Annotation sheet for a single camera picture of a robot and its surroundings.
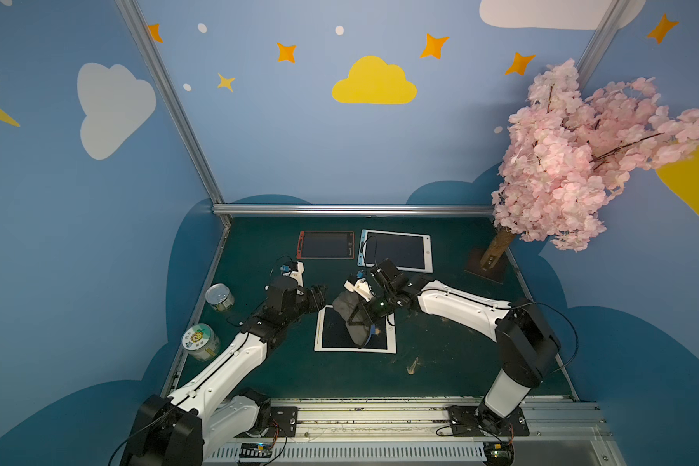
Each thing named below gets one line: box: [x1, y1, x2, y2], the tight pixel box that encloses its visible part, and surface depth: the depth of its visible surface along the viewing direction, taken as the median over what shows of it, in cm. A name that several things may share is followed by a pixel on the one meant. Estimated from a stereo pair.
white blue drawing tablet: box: [357, 229, 434, 274], surface depth 115 cm
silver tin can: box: [204, 283, 235, 312], surface depth 95 cm
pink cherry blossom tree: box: [480, 60, 699, 269], surface depth 65 cm
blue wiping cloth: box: [332, 290, 371, 347], surface depth 81 cm
